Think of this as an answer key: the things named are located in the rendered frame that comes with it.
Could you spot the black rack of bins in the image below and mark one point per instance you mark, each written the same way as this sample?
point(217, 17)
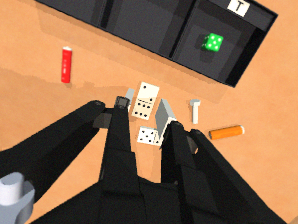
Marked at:
point(164, 26)

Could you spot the white domino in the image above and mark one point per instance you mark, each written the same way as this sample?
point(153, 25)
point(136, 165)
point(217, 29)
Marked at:
point(145, 100)
point(148, 135)

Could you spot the green die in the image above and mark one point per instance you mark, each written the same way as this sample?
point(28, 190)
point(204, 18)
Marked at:
point(212, 42)

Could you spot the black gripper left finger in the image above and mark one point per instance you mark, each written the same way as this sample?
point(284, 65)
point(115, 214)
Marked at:
point(31, 167)

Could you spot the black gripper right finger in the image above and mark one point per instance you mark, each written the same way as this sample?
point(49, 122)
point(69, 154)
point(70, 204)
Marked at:
point(236, 201)

